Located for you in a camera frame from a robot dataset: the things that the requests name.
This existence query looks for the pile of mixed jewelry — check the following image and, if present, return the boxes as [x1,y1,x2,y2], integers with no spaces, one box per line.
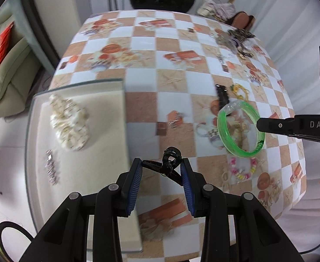
[214,28,257,60]

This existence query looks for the black beaded hair clip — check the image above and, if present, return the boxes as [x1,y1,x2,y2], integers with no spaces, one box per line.
[215,84,229,107]

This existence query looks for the yellow hair tie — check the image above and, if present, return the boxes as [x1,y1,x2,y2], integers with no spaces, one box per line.
[230,84,250,100]

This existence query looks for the black hair claw clip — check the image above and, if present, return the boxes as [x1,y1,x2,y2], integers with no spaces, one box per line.
[142,147,184,186]

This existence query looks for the white dotted scrunchie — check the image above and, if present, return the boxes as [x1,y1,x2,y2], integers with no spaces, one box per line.
[49,94,91,151]

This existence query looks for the black cable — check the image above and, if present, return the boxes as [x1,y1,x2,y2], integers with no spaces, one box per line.
[0,221,33,252]

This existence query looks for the grey jewelry tray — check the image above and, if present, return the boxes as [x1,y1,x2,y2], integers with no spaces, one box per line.
[25,78,144,253]

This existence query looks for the white patterned cloth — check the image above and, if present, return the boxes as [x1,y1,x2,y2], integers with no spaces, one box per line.
[197,0,235,19]

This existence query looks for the checkered printed tablecloth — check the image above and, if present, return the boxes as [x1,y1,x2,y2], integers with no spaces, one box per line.
[52,9,305,252]

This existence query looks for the light green sofa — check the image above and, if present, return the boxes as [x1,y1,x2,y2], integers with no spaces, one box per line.
[0,5,44,118]

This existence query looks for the long silver hair clip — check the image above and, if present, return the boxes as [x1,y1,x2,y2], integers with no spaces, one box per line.
[45,150,61,186]

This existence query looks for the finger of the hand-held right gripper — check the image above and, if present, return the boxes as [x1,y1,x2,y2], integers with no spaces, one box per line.
[256,115,320,151]

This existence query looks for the red cushion gold pattern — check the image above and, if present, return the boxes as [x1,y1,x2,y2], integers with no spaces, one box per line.
[0,23,14,75]

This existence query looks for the small silver hair clip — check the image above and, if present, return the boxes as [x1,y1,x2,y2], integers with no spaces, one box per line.
[168,112,184,128]

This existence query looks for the green translucent bangle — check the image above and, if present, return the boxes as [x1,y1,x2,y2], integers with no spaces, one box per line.
[217,100,266,157]

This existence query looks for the pink yellow beaded bracelet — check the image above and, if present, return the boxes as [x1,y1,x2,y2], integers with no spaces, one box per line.
[228,156,259,184]

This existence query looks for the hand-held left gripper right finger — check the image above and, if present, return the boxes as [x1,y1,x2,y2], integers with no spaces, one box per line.
[180,158,305,262]

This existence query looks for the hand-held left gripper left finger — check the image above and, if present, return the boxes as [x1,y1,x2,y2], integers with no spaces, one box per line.
[19,158,143,262]

